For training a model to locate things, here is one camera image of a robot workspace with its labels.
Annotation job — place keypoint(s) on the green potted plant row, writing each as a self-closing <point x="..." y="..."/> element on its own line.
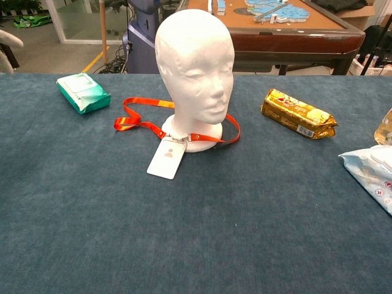
<point x="21" y="5"/>

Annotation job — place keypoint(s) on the yellow tea bottle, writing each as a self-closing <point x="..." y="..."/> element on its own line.
<point x="386" y="131"/>

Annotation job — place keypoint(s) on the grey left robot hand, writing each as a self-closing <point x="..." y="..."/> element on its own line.
<point x="12" y="38"/>

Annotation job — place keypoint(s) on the light blue wet wipes pack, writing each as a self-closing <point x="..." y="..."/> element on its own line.
<point x="373" y="171"/>

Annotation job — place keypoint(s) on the black tripod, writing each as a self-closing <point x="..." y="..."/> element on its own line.
<point x="372" y="56"/>

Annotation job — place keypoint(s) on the blue robot base machine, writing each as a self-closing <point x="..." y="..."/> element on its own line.
<point x="137" y="52"/>

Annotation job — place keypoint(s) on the cardboard box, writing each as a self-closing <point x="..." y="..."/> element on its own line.
<point x="361" y="18"/>

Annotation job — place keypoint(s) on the black bag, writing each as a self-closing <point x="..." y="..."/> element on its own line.
<point x="370" y="36"/>

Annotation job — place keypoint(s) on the white foam mannequin head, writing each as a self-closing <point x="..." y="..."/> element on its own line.
<point x="193" y="61"/>

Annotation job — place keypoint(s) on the wooden pole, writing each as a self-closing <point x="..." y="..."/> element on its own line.
<point x="103" y="30"/>

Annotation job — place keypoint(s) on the blue mahjong tile stack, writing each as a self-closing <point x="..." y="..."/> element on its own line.
<point x="221" y="9"/>

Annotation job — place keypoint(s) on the white badge holder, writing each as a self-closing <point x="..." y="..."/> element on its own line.
<point x="167" y="159"/>

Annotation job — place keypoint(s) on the white storage crate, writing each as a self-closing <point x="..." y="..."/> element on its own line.
<point x="376" y="71"/>

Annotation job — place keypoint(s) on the dark furniture leg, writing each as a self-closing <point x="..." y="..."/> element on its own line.
<point x="14" y="61"/>

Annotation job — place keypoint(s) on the white framed glass partition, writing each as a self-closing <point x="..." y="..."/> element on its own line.
<point x="92" y="41"/>

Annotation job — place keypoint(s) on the blue mahjong tile cluster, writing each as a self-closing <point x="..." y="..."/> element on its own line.
<point x="284" y="12"/>

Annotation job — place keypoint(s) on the green bag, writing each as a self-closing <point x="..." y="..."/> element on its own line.
<point x="30" y="21"/>

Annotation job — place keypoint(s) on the black cloth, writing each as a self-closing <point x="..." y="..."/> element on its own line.
<point x="337" y="4"/>

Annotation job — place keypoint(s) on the brown mahjong table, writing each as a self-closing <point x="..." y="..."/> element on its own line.
<point x="291" y="43"/>

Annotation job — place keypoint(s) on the gold biscuit packet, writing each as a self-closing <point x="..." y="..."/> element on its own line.
<point x="294" y="113"/>

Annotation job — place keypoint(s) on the green wet wipes pack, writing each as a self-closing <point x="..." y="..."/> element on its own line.
<point x="82" y="92"/>

